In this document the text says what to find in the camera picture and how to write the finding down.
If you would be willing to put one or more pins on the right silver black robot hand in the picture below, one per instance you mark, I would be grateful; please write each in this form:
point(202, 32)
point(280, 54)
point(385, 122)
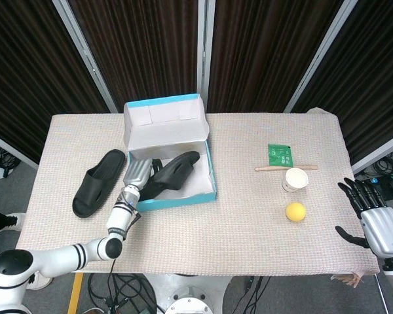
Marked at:
point(383, 232)

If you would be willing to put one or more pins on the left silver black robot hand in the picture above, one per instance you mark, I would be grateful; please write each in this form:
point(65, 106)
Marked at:
point(137, 173)

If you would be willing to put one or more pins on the black rubber slipper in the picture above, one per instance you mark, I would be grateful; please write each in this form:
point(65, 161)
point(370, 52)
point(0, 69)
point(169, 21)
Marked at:
point(177, 173)
point(98, 183)

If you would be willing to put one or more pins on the light blue shoe box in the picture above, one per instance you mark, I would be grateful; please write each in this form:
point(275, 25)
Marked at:
point(167, 131)

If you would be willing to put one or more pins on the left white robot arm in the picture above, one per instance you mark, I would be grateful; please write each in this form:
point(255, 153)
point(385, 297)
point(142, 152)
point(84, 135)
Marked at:
point(121, 219)

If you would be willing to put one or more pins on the brown frayed scrap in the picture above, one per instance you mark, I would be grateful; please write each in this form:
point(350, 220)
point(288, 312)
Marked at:
point(350, 279)

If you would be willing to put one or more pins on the yellow ball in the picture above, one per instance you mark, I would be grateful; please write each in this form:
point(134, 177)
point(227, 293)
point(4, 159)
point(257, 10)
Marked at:
point(295, 212)

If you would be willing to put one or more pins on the white paper cup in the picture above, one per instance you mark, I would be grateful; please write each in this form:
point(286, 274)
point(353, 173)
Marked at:
point(294, 178)

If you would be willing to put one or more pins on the beige woven tablecloth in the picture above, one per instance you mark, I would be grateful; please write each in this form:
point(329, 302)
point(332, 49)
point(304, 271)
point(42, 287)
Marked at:
point(216, 245)

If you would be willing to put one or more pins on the dark ribbed partition panel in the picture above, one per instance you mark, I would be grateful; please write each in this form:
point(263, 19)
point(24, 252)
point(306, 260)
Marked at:
point(144, 49)
point(373, 81)
point(265, 49)
point(19, 65)

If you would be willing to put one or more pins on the green sachet packet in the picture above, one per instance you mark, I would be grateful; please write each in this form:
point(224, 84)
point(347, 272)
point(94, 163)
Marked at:
point(280, 153)

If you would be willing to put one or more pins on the white sneaker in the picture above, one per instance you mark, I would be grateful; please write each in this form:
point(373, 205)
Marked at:
point(42, 282)
point(16, 220)

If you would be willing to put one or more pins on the wooden stick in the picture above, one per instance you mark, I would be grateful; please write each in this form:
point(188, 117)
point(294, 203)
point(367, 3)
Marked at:
point(268, 168)

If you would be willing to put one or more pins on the yellow floor tape strip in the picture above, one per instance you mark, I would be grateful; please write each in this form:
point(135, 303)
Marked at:
point(74, 294)

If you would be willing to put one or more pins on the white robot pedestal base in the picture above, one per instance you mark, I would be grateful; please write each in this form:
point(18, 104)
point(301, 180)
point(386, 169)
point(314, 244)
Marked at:
point(190, 305)

